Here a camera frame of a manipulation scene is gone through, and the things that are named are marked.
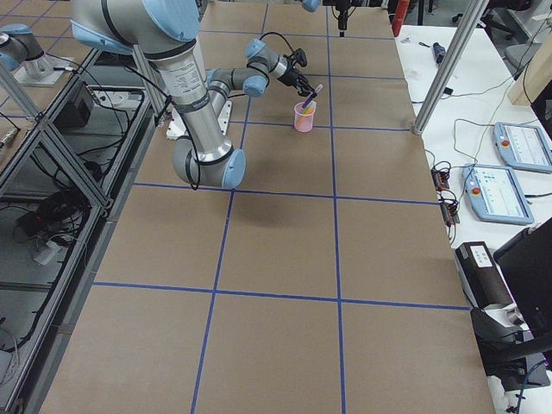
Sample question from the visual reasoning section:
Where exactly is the far teach pendant tablet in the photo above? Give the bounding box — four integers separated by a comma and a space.
492, 122, 551, 173

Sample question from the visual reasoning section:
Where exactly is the black box with label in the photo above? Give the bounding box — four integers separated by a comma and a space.
455, 241, 513, 311

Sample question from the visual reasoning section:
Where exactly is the purple highlighter pen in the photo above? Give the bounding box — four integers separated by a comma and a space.
301, 84, 323, 110

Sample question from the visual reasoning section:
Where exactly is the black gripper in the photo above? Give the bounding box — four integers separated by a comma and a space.
334, 0, 352, 38
278, 65, 319, 96

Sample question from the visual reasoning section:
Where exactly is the near teach pendant tablet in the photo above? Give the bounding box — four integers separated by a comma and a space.
462, 164, 534, 225

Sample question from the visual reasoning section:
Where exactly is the aluminium frame post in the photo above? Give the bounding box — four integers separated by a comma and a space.
412, 0, 489, 135

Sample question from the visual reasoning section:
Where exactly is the pink mesh pen holder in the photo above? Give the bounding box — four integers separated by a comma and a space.
293, 102, 317, 133

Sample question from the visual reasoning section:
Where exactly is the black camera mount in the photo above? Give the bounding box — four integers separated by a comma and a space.
285, 48, 308, 68

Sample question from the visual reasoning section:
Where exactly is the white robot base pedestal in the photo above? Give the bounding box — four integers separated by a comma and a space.
166, 97, 234, 141

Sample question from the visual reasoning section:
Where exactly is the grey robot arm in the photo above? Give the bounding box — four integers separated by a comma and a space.
71, 1, 316, 189
299, 0, 354, 37

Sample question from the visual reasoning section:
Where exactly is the teach pendant tablet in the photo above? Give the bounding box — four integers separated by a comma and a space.
462, 164, 534, 225
492, 122, 551, 173

